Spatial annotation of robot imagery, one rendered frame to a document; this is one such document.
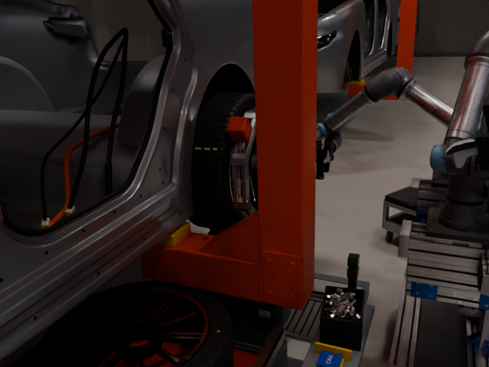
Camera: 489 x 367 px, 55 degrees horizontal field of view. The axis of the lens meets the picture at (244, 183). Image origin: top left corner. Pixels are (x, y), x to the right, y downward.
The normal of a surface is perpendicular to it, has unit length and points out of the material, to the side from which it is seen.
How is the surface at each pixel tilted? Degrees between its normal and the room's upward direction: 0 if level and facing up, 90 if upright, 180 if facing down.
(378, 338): 0
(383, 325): 0
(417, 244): 90
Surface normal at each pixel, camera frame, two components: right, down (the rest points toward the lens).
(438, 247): -0.38, 0.33
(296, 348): -0.04, -0.94
